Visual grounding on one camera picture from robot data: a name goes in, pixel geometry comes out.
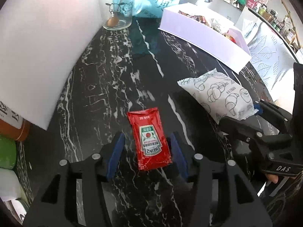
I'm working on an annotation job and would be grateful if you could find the white green lidded canister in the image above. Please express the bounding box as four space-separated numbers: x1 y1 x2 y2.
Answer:
8 199 30 225

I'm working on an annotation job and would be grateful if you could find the wooden spoon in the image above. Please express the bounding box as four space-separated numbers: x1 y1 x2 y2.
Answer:
106 0 132 27

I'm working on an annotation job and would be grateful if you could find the white croissant print packet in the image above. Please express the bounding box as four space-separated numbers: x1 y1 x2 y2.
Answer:
177 68 259 124

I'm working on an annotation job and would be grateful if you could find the grey leaf-embossed chair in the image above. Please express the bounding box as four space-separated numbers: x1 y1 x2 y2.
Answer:
246 20 303 102

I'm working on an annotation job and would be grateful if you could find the red ketchup packet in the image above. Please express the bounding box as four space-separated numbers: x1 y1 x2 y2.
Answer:
127 107 173 171

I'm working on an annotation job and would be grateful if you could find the orange canister white label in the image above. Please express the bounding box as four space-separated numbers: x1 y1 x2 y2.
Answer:
0 100 31 142

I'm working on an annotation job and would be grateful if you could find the pale lavender box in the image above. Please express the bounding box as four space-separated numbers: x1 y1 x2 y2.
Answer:
158 2 251 74

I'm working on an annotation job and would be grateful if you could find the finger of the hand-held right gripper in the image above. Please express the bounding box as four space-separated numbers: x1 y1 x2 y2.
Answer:
218 115 294 169
254 99 294 134

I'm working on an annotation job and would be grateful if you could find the cluttered shelf of bottles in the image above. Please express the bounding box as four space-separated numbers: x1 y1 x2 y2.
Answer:
246 0 303 50

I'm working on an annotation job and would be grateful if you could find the cartoon print glass cup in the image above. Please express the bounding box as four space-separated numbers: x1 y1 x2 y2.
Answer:
102 0 135 31

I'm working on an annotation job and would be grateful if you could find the white foam board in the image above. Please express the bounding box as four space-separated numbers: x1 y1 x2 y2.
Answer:
0 0 106 130

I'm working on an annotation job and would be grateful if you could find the clear plastic bag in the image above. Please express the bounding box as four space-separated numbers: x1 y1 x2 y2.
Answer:
241 18 257 38

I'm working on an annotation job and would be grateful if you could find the red gold print packet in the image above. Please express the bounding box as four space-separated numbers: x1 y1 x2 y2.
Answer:
223 33 237 43

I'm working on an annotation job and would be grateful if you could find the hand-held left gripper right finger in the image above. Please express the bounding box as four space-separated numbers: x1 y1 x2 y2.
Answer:
168 132 270 227

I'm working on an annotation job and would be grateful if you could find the person's right hand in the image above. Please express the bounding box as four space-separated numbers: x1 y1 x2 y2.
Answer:
265 173 279 184

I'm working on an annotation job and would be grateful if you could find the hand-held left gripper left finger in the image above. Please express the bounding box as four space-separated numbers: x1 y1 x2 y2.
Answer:
22 132 125 227

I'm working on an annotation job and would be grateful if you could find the white leaf print packet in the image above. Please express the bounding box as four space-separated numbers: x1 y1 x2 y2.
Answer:
208 18 235 32

